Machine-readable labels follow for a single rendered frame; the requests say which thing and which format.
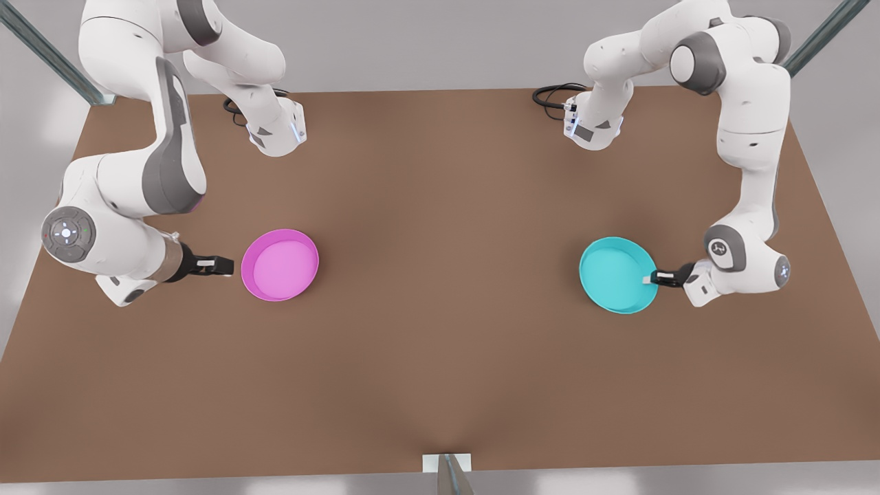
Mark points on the blue plate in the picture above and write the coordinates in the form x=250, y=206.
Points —
x=617, y=275

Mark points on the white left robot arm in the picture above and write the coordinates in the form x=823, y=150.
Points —
x=749, y=137

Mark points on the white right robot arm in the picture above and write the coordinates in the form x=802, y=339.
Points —
x=124, y=185

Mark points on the pink plate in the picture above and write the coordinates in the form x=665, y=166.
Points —
x=280, y=265

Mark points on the silver frame post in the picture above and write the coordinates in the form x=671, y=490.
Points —
x=51, y=51
x=821, y=34
x=450, y=474

